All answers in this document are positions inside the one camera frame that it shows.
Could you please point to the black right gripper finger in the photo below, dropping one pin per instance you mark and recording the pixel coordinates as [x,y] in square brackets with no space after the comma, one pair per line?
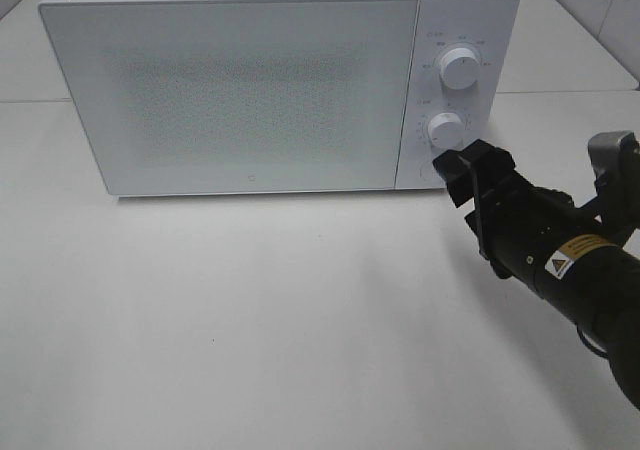
[484,157]
[458,169]

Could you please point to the white microwave knob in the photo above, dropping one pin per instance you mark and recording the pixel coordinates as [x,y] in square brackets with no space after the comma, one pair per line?
[445,130]
[459,67]

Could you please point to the white microwave oven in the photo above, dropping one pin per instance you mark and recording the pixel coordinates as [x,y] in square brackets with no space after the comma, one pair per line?
[484,25]

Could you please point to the white microwave door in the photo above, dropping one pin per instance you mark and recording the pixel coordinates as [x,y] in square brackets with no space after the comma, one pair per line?
[238,97]

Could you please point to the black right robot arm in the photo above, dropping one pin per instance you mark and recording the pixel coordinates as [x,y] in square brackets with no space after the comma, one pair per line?
[572,257]

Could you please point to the round white door button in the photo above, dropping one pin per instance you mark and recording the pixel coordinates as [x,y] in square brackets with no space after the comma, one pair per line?
[430,177]

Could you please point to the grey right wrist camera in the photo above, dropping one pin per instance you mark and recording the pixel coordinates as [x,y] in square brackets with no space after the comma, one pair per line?
[614,159]

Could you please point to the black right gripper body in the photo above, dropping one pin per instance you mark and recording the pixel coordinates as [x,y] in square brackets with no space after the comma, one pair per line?
[515,227]

